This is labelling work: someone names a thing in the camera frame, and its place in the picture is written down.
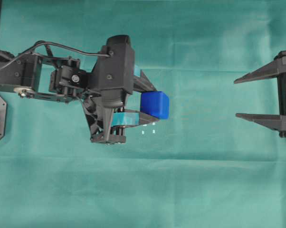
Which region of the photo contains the green cloth table cover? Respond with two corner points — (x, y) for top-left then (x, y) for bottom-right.
(0, 0), (286, 228)

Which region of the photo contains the blue cube block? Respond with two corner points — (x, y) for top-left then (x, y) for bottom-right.
(140, 91), (170, 119)

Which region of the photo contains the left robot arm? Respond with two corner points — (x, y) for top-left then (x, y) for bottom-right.
(0, 35), (169, 144)

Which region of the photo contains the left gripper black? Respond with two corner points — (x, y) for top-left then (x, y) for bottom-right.
(82, 65), (159, 144)

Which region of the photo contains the left wrist camera housing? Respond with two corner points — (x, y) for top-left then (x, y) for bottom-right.
(88, 35), (135, 108)

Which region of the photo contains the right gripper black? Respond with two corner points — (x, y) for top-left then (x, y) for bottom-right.
(234, 50), (286, 138)

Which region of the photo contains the black camera cable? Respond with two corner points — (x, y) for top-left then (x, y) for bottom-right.
(0, 41), (110, 74)

